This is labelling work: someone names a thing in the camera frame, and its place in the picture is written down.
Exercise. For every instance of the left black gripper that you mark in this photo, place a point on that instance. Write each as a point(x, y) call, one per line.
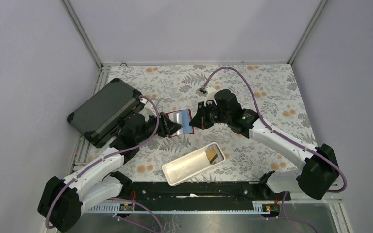
point(167, 126)

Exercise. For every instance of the gold credit card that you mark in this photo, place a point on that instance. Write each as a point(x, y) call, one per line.
point(213, 155)

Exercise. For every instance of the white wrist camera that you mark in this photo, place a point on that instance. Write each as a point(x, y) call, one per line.
point(148, 107)
point(209, 93)

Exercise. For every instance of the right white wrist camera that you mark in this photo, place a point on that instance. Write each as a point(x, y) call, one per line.
point(209, 93)

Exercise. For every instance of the black hard case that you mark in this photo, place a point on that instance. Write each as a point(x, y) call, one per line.
point(104, 113)

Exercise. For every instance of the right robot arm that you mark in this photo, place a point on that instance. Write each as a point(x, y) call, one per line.
point(316, 166)

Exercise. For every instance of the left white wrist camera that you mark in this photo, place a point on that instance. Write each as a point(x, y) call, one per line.
point(148, 107)

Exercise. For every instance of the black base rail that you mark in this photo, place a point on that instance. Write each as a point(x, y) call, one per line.
point(204, 198)

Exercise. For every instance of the white plastic tray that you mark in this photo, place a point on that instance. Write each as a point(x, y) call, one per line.
point(186, 167)

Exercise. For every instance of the red card holder wallet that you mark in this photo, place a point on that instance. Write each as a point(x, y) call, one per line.
point(182, 117)

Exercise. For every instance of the floral table mat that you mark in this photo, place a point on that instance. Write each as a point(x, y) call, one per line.
point(272, 88)

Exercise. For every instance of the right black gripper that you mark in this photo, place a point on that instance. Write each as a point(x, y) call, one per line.
point(201, 115)

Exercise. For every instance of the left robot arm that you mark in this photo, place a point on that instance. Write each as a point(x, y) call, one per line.
point(65, 199)

